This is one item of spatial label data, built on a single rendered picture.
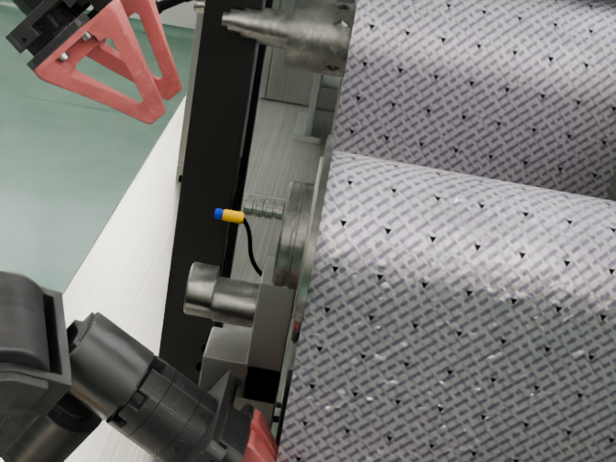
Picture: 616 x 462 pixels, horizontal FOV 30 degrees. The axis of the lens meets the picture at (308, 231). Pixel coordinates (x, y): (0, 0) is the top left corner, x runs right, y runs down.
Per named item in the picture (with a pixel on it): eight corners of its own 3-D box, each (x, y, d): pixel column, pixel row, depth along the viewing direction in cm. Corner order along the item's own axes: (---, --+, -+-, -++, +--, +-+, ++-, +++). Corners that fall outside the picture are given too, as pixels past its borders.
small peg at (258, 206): (245, 204, 80) (247, 190, 79) (284, 211, 80) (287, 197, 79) (241, 218, 79) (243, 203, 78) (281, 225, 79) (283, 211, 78)
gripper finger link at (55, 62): (112, 160, 73) (6, 48, 71) (137, 128, 79) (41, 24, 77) (190, 94, 71) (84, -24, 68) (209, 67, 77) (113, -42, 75)
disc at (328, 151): (302, 271, 91) (334, 100, 83) (308, 272, 91) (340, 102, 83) (282, 384, 78) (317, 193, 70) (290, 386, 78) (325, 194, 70)
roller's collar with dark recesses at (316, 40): (287, 58, 105) (299, -12, 102) (352, 69, 105) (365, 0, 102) (281, 75, 99) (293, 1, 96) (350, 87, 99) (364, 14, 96)
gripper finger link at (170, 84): (124, 146, 76) (23, 37, 74) (147, 115, 82) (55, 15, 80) (199, 82, 74) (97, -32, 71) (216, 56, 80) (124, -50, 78)
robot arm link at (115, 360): (67, 334, 74) (96, 288, 79) (14, 394, 77) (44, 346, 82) (152, 397, 75) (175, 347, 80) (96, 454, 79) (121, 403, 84)
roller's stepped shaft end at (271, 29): (223, 32, 102) (227, -3, 101) (289, 44, 102) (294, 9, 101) (217, 40, 99) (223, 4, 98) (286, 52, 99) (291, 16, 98)
